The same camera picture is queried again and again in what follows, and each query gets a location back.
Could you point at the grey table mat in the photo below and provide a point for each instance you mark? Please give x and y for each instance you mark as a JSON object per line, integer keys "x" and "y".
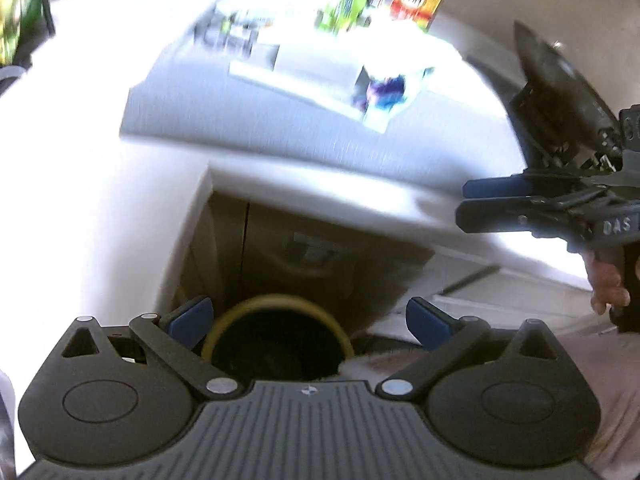
{"x": 240, "y": 110}

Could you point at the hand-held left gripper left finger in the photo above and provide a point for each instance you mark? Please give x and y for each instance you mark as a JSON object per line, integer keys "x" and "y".
{"x": 189, "y": 321}

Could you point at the person's right hand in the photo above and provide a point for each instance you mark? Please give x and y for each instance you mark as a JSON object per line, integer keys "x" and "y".
{"x": 606, "y": 282}

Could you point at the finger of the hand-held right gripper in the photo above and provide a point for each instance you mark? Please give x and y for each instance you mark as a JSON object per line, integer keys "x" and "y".
{"x": 505, "y": 217}
{"x": 492, "y": 188}

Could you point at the lime green snack packet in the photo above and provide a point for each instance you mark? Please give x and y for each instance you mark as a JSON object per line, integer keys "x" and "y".
{"x": 345, "y": 4}

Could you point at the green printed bag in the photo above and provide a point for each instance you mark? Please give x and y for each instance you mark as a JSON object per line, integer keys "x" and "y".
{"x": 15, "y": 7}

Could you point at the person's pink clothing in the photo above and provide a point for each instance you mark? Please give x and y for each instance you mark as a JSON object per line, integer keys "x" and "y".
{"x": 605, "y": 390}

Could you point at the dark plastic packet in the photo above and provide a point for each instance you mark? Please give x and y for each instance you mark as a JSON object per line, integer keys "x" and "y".
{"x": 226, "y": 35}

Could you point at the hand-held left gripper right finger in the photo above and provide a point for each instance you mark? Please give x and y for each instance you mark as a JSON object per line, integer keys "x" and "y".
{"x": 425, "y": 324}

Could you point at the white packet blue print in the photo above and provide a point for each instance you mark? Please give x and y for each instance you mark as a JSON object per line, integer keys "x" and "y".
{"x": 389, "y": 91}

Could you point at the round trash bin cream rim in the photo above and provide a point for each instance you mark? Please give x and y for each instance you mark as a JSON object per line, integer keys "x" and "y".
{"x": 275, "y": 345}

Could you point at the white paper sheet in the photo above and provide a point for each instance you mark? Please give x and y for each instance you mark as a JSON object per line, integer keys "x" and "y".
{"x": 305, "y": 67}

